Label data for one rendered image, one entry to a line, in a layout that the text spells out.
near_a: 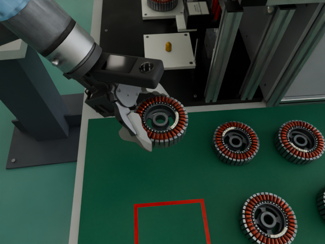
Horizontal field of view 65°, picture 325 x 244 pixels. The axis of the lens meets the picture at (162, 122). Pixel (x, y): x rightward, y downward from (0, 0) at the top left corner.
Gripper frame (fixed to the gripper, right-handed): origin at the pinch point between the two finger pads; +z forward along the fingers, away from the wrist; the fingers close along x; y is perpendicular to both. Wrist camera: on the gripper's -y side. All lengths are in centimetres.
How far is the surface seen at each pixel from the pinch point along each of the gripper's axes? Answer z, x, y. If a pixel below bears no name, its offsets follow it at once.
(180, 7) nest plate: 4, -55, 15
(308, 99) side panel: 31.3, -25.0, -19.7
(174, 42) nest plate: 5.5, -36.3, 12.4
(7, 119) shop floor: 4, -27, 140
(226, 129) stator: 17.5, -8.7, -4.3
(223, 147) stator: 17.6, -3.4, -4.5
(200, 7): -1.3, -35.8, -1.5
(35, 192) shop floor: 28, 9, 108
